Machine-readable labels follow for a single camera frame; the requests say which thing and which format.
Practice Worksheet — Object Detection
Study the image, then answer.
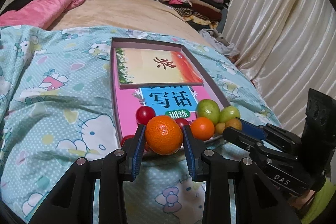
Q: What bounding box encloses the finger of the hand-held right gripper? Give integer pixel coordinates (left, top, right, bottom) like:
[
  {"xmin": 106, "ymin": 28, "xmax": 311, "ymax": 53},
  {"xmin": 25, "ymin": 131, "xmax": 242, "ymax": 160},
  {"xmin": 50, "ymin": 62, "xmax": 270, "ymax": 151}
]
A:
[
  {"xmin": 238, "ymin": 118, "xmax": 289, "ymax": 142},
  {"xmin": 223, "ymin": 127, "xmax": 265, "ymax": 159}
]

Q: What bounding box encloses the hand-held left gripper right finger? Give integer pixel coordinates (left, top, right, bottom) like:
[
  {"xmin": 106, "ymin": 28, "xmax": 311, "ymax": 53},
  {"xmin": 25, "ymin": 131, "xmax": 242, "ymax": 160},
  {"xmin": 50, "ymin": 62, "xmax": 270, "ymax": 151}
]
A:
[{"xmin": 182, "ymin": 125, "xmax": 302, "ymax": 224}]

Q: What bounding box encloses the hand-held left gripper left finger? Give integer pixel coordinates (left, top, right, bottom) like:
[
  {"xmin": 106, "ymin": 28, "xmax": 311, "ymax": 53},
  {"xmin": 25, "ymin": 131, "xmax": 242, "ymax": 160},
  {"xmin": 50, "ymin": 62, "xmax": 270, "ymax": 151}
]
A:
[{"xmin": 28, "ymin": 124, "xmax": 147, "ymax": 224}]

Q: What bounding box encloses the red cherry tomato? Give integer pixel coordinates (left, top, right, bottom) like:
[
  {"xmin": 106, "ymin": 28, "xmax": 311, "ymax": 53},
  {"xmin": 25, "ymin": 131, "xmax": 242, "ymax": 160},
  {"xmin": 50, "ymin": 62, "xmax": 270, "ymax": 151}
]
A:
[
  {"xmin": 135, "ymin": 106, "xmax": 155, "ymax": 125},
  {"xmin": 175, "ymin": 118, "xmax": 190, "ymax": 130},
  {"xmin": 121, "ymin": 135, "xmax": 137, "ymax": 147}
]

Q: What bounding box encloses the green jujube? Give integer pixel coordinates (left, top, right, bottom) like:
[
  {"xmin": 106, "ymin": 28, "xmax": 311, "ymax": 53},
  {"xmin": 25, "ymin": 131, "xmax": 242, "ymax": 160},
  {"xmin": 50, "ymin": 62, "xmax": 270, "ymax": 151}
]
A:
[
  {"xmin": 219, "ymin": 106, "xmax": 240, "ymax": 124},
  {"xmin": 196, "ymin": 99, "xmax": 220, "ymax": 123}
]

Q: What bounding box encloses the orange mandarin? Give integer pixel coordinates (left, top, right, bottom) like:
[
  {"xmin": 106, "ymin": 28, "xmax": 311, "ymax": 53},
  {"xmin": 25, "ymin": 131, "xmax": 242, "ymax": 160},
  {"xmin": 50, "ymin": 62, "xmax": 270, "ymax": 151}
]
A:
[
  {"xmin": 189, "ymin": 117, "xmax": 215, "ymax": 141},
  {"xmin": 145, "ymin": 115, "xmax": 183, "ymax": 156}
]

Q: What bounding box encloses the shallow cardboard box tray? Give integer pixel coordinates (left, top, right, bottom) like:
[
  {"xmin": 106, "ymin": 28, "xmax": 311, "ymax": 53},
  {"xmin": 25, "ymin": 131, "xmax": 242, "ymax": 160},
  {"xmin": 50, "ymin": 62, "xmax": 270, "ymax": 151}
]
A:
[{"xmin": 110, "ymin": 37, "xmax": 231, "ymax": 146}]

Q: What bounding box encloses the person's right forearm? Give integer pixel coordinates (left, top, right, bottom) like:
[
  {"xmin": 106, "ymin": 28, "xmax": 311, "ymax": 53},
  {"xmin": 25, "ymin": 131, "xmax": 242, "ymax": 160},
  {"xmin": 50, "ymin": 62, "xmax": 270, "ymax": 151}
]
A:
[{"xmin": 289, "ymin": 177, "xmax": 336, "ymax": 224}]

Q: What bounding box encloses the pink book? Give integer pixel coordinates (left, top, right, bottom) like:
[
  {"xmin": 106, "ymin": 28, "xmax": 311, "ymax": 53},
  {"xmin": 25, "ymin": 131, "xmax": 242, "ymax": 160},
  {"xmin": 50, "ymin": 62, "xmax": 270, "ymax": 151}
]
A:
[{"xmin": 113, "ymin": 84, "xmax": 226, "ymax": 143}]

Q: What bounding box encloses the blue cartoon printed blanket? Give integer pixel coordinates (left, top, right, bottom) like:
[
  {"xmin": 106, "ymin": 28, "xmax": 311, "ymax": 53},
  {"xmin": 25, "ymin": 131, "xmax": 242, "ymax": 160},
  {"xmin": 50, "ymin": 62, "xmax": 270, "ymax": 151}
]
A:
[{"xmin": 0, "ymin": 25, "xmax": 282, "ymax": 224}]

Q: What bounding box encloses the beige and orange book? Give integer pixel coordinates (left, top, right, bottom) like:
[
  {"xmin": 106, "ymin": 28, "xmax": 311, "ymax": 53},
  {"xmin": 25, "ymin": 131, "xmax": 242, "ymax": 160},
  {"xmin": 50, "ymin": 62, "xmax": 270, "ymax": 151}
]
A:
[{"xmin": 113, "ymin": 47, "xmax": 205, "ymax": 90}]

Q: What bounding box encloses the cream satin curtain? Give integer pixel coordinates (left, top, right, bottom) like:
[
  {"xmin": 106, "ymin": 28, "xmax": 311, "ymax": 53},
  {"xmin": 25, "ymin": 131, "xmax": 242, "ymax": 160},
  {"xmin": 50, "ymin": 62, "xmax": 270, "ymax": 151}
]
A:
[{"xmin": 222, "ymin": 0, "xmax": 336, "ymax": 140}]

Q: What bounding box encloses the beige blanket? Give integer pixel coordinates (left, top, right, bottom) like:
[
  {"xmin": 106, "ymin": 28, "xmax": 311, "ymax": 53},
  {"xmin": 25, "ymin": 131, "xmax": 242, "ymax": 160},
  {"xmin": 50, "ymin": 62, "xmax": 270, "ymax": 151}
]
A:
[{"xmin": 46, "ymin": 0, "xmax": 210, "ymax": 48}]

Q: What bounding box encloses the stack of folded clothes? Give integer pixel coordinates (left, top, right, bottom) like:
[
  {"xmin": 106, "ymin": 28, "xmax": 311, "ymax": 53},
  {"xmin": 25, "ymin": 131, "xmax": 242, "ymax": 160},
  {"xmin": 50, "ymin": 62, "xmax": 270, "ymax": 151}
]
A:
[{"xmin": 157, "ymin": 0, "xmax": 230, "ymax": 30}]

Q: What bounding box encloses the black garment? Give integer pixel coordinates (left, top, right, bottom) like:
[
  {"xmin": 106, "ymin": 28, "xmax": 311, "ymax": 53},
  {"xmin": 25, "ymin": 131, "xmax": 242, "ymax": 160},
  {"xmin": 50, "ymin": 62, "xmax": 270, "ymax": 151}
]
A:
[{"xmin": 3, "ymin": 0, "xmax": 50, "ymax": 13}]

